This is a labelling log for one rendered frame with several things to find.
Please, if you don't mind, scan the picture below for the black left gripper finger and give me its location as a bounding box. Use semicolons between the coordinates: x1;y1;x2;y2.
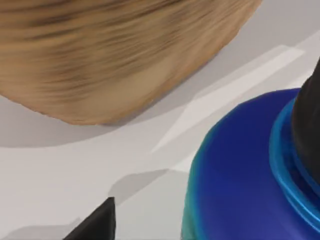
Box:
64;196;118;240

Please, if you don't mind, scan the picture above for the blue bottle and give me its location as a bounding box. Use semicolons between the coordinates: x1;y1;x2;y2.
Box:
180;56;320;240

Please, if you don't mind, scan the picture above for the round wooden basket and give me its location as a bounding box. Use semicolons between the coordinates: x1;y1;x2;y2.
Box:
0;0;263;126

